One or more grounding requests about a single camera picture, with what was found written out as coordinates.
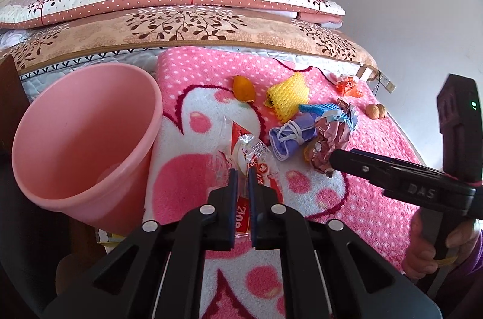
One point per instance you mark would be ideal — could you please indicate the purple face mask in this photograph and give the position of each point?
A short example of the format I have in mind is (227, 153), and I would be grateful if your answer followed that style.
(290, 138)

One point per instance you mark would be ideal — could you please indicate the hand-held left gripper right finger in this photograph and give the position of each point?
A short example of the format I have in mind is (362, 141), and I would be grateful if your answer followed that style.
(253, 190)

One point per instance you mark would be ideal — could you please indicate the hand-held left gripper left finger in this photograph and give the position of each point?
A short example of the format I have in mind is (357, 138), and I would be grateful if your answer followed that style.
(233, 187)

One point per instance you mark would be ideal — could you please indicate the yellow foam fruit net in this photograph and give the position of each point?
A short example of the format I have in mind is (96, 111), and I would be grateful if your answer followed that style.
(288, 96)

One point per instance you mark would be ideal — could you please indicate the person's right hand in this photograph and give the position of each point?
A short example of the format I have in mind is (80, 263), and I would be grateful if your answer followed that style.
(419, 258)

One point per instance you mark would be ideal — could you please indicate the orange red wrapper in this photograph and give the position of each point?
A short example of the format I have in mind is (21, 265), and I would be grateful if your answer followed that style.
(348, 86)

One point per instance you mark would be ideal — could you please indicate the brown wooden cabinet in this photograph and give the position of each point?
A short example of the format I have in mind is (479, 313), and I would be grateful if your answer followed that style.
(9, 77)

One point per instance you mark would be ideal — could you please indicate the clear wrapper with red label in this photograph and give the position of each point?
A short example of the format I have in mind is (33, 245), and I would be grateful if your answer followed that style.
(245, 149)

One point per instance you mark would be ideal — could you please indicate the white wall socket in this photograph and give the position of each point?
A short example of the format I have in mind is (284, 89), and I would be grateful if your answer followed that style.
(388, 83)

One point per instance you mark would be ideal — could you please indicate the pink dotted fleece blanket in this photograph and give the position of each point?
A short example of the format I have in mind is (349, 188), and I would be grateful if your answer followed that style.
(211, 77)

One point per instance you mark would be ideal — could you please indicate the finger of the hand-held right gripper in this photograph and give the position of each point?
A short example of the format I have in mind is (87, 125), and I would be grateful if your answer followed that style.
(354, 165)

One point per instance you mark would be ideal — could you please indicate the walnut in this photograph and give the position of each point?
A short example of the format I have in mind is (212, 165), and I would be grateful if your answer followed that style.
(372, 112)
(382, 111)

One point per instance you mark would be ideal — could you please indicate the brown wrapper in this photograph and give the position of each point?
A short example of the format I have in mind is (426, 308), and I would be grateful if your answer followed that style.
(332, 136)

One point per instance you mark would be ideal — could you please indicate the beige floral blanket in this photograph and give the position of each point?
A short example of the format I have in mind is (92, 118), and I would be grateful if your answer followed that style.
(226, 28)

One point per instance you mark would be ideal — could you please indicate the blue mesh strip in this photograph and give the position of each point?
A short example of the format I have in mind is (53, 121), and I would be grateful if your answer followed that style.
(317, 109)

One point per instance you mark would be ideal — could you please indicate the pink plastic bin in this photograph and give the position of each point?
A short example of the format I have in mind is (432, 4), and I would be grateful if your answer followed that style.
(75, 153)

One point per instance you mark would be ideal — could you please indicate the orange peel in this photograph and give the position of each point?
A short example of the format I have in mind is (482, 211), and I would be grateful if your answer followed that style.
(243, 89)

